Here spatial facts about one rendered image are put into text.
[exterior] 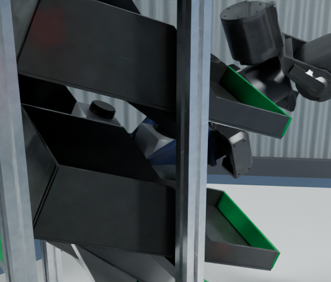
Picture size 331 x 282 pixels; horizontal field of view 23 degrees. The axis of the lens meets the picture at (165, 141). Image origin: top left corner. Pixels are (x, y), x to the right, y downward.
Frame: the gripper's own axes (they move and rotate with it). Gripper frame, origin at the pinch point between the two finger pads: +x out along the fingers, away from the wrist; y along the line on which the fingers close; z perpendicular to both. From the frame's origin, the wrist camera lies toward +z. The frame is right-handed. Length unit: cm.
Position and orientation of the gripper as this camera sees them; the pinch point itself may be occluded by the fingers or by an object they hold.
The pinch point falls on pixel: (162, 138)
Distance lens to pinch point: 97.2
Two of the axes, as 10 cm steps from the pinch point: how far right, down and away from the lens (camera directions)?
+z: -1.8, -7.5, -6.3
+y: 5.2, 4.7, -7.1
